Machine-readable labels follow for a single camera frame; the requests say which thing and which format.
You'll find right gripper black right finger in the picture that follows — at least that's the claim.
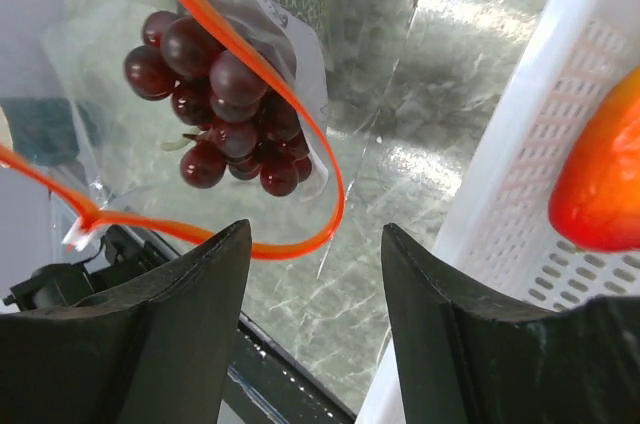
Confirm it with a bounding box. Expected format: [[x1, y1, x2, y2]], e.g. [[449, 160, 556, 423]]
[[381, 224, 639, 423]]

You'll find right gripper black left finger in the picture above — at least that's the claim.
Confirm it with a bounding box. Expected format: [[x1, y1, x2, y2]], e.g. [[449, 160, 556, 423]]
[[1, 220, 251, 423]]

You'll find red orange mango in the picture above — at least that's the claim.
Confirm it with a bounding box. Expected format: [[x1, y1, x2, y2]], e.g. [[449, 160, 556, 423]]
[[548, 68, 639, 253]]

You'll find dark purple grape bunch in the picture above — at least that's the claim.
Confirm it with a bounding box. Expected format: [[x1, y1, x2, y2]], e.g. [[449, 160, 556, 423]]
[[123, 10, 314, 197]]

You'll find clear zip top bag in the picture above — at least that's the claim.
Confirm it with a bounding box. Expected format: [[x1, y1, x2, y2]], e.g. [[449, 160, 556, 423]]
[[1, 0, 345, 260]]

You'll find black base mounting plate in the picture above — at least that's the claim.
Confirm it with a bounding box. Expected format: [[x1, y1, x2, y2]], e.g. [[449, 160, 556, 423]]
[[1, 221, 355, 423]]

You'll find white plastic perforated basket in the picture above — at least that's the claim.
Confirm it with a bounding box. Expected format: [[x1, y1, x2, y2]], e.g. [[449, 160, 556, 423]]
[[357, 0, 639, 423]]

